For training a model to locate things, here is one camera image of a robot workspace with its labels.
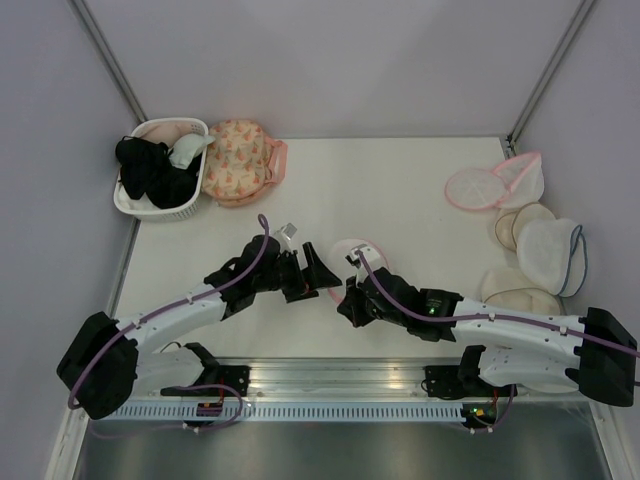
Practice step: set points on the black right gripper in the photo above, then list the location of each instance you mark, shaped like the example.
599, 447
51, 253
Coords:
350, 305

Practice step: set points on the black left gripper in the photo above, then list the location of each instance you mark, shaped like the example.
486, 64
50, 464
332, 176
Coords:
305, 283

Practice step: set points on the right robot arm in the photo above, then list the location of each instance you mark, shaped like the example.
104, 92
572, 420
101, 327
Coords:
593, 354

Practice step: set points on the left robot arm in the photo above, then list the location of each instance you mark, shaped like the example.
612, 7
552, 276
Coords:
109, 360

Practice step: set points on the floral peach bra case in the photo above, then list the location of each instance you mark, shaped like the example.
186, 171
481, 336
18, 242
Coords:
243, 163

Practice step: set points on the pink mesh laundry bag flat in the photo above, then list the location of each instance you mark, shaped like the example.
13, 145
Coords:
475, 189

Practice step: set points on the beige bra cup upper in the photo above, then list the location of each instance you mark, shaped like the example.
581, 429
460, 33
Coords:
510, 222

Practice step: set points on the white bra in basket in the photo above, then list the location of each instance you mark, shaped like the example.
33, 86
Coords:
188, 147

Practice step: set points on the white plastic laundry basket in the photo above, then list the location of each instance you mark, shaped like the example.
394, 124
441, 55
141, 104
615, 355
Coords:
168, 131

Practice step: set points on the pink mesh laundry bag open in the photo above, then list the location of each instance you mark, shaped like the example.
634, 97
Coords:
523, 179

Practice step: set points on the black bras in basket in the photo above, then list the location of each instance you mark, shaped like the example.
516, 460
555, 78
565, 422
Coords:
145, 170

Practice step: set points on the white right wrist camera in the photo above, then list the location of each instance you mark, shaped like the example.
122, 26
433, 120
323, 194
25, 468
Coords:
361, 254

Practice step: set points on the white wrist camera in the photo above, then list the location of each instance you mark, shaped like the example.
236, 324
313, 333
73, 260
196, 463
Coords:
361, 254
285, 236

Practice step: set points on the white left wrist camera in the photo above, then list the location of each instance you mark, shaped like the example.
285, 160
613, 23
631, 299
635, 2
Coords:
285, 236

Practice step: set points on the aluminium front rail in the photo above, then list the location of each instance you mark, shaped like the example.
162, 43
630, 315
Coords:
290, 379

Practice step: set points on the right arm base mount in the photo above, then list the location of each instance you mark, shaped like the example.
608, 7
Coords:
457, 382

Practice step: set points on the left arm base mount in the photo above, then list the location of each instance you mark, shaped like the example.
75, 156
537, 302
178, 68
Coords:
212, 372

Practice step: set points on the white slotted cable duct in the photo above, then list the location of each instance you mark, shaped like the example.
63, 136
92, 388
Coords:
291, 411

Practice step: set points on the right aluminium corner post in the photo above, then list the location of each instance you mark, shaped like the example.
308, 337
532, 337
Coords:
571, 33

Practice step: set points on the aluminium corner post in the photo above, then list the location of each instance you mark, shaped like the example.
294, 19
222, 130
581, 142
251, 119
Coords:
571, 33
98, 40

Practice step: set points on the left aluminium corner post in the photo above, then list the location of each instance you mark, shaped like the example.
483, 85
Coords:
98, 40

